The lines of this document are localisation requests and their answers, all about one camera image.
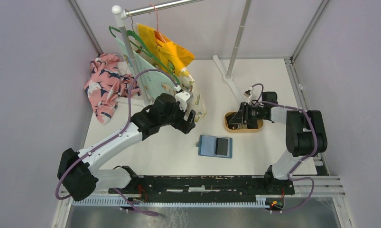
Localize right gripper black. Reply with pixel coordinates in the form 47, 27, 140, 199
229, 102, 265, 125

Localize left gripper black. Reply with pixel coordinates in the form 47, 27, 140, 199
160, 101, 195, 134

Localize tan oval card tray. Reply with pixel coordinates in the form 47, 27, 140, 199
224, 112, 263, 133

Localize grey card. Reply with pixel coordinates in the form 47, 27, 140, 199
215, 138, 229, 156

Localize blue leather card holder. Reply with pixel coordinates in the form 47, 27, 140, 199
196, 135, 233, 159

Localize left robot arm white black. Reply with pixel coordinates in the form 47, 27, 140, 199
55, 91, 195, 201

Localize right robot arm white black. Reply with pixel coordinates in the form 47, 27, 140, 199
224, 92, 327, 194

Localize cream printed garment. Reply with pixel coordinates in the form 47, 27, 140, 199
178, 67, 207, 123

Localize mint green printed cloth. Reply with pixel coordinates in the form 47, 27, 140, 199
115, 38, 176, 99

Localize yellow garment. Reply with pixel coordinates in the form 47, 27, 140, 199
137, 23, 195, 78

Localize green clothes hanger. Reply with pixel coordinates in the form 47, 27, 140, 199
126, 30, 180, 84

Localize pink patterned garment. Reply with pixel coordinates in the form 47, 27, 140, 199
84, 54, 141, 124

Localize white metal clothes rack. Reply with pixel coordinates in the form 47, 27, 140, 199
112, 0, 253, 106

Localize pink clothes hanger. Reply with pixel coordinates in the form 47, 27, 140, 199
149, 4, 167, 43

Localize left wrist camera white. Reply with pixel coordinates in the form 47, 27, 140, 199
175, 90, 193, 111

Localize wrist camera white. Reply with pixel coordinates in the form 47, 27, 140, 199
243, 88, 254, 103
175, 90, 193, 111

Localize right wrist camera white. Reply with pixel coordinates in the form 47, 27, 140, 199
243, 88, 254, 103

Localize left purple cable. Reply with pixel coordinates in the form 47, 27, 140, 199
55, 68, 180, 218

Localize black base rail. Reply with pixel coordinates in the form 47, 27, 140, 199
118, 175, 295, 203

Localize white slotted cable duct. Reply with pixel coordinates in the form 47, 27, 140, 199
72, 195, 270, 209

